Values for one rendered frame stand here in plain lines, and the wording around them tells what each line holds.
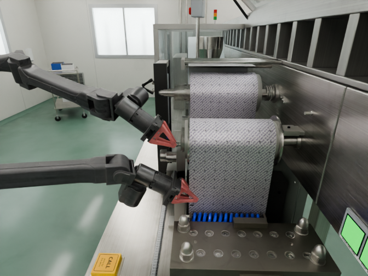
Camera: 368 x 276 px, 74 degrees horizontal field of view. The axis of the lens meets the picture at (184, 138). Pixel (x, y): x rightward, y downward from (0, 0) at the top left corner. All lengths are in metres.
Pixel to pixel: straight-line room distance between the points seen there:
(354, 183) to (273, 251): 0.27
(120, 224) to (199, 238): 0.36
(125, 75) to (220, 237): 5.93
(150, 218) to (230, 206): 0.33
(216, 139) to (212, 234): 0.26
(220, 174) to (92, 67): 6.12
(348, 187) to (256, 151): 0.23
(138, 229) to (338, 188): 0.64
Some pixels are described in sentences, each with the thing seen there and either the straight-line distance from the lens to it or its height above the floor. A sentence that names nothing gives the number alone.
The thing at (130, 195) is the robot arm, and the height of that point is 1.11.
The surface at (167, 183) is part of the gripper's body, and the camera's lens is 0.71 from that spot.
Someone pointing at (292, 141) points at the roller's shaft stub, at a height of 1.25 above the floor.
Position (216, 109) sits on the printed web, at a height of 1.29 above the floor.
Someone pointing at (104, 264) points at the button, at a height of 0.92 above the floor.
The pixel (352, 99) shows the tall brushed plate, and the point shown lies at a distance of 0.59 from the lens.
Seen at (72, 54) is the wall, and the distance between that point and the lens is 6.82.
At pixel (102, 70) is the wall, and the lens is 6.60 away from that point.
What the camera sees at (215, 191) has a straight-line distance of 0.74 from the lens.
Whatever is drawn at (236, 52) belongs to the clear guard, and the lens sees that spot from 1.67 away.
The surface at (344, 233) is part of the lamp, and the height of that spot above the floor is 1.17.
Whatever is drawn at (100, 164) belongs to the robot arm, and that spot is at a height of 1.23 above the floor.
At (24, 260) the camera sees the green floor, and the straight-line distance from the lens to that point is 2.33.
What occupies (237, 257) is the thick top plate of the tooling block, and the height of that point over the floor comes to 1.03.
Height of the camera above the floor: 1.54
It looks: 23 degrees down
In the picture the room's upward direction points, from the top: straight up
